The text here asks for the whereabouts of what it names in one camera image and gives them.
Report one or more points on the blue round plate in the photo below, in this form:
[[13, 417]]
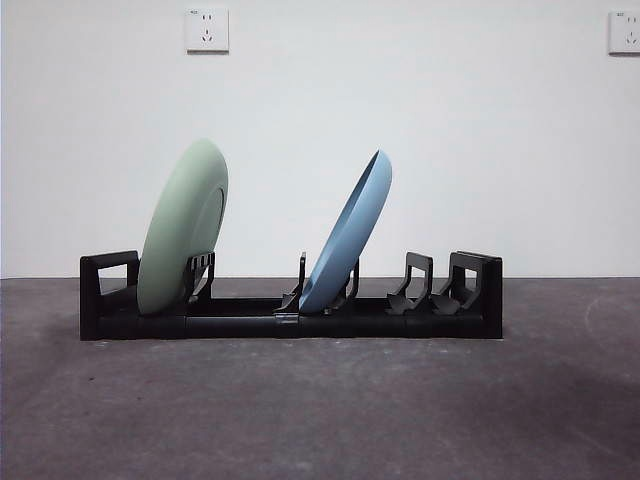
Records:
[[350, 235]]

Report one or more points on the green round plate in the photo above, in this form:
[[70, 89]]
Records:
[[175, 230]]

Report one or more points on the black plastic plate rack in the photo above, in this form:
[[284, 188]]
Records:
[[350, 325]]

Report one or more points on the white wall socket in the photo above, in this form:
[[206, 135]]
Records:
[[625, 32], [207, 30]]

